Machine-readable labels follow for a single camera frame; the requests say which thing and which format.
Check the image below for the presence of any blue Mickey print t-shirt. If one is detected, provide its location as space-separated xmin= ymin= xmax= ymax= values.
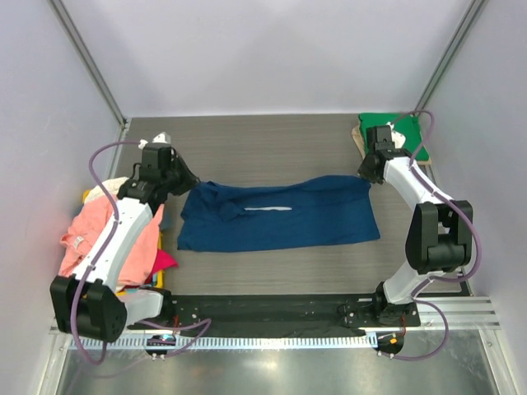
xmin=177 ymin=175 xmax=380 ymax=253

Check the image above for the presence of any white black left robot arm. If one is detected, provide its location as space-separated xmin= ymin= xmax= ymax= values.
xmin=49 ymin=132 xmax=199 ymax=343

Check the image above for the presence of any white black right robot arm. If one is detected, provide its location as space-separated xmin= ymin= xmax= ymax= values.
xmin=338 ymin=124 xmax=473 ymax=328

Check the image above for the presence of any folded beige t-shirt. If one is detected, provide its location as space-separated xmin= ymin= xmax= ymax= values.
xmin=351 ymin=113 xmax=433 ymax=170

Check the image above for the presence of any folded green t-shirt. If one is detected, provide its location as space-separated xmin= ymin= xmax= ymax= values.
xmin=358 ymin=113 xmax=431 ymax=165

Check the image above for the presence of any cream white t-shirt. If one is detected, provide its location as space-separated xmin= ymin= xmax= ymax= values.
xmin=83 ymin=177 xmax=128 ymax=204

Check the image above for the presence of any magenta t-shirt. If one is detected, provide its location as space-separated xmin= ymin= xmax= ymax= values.
xmin=152 ymin=249 xmax=179 ymax=274

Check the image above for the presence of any pink t-shirt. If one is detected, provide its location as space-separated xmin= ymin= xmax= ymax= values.
xmin=57 ymin=179 xmax=166 ymax=289

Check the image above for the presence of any yellow plastic bin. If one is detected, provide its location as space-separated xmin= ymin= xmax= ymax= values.
xmin=80 ymin=189 xmax=166 ymax=297

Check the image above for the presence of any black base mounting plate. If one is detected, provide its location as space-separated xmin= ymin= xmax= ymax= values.
xmin=151 ymin=294 xmax=421 ymax=338

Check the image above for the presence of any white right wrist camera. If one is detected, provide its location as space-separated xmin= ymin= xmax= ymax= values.
xmin=386 ymin=122 xmax=406 ymax=149

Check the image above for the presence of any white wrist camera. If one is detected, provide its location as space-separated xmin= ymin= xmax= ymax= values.
xmin=138 ymin=132 xmax=171 ymax=150
xmin=386 ymin=122 xmax=406 ymax=149

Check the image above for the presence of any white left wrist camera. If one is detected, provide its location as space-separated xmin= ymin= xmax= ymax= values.
xmin=138 ymin=132 xmax=171 ymax=150

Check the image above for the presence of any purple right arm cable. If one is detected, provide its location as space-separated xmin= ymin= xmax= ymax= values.
xmin=378 ymin=109 xmax=483 ymax=363

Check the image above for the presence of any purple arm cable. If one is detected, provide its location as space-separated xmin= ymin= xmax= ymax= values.
xmin=378 ymin=109 xmax=483 ymax=363
xmin=72 ymin=139 xmax=213 ymax=367

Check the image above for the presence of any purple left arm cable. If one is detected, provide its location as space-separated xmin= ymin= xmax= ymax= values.
xmin=72 ymin=139 xmax=213 ymax=367

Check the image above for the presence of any white slotted cable duct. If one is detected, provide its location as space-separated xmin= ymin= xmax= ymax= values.
xmin=119 ymin=335 xmax=379 ymax=351

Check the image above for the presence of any right aluminium frame post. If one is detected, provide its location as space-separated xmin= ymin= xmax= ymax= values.
xmin=415 ymin=0 xmax=488 ymax=109

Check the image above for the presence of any aluminium frame post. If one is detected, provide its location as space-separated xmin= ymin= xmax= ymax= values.
xmin=48 ymin=0 xmax=127 ymax=130
xmin=415 ymin=0 xmax=488 ymax=109

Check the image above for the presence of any aluminium extrusion rail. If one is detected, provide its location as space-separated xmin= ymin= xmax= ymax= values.
xmin=49 ymin=299 xmax=502 ymax=335

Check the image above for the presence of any left aluminium frame post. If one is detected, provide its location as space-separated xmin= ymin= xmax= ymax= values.
xmin=48 ymin=0 xmax=127 ymax=130

